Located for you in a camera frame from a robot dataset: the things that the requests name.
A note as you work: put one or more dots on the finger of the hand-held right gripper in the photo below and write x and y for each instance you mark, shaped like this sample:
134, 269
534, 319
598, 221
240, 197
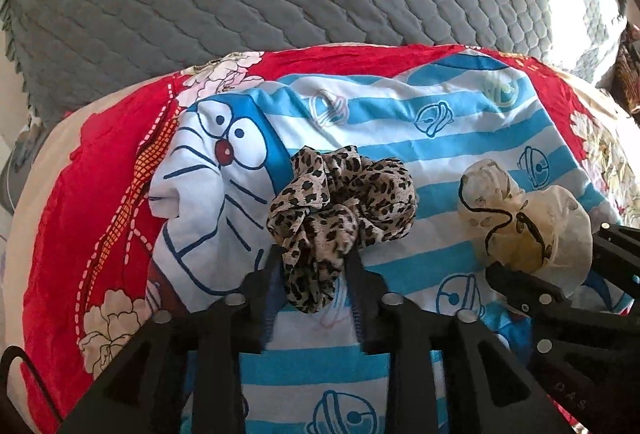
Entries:
520, 286
620, 236

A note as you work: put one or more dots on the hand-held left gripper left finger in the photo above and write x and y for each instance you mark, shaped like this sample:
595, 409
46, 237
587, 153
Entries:
269, 299

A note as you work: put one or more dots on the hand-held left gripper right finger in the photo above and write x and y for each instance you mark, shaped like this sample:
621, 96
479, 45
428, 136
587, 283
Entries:
358, 311

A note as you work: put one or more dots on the beige sheer scrunchie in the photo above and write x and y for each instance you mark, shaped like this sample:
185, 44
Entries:
565, 224

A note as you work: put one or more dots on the leopard print scrunchie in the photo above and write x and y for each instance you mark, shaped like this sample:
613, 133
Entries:
340, 194

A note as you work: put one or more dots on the brown woven object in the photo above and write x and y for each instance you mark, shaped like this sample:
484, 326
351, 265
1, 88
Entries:
629, 63

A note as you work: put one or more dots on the blue striped cartoon cloth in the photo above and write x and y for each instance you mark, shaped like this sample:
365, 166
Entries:
400, 133

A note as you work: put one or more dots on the red floral blanket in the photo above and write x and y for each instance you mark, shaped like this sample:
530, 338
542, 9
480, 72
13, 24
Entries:
75, 214

